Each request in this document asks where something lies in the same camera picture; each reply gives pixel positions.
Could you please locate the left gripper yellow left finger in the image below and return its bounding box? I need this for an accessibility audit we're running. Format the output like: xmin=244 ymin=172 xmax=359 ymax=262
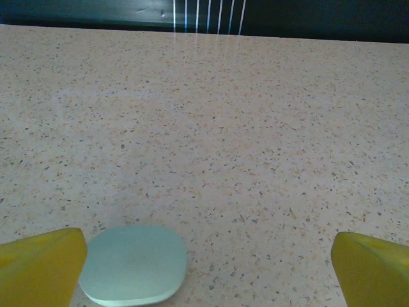
xmin=0 ymin=227 xmax=88 ymax=307

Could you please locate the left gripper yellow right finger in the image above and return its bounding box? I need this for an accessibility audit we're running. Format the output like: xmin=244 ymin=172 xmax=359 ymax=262
xmin=331 ymin=232 xmax=409 ymax=307

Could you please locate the blue earbud charging case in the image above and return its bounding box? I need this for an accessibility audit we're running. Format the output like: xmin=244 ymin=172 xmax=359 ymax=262
xmin=77 ymin=225 xmax=189 ymax=307

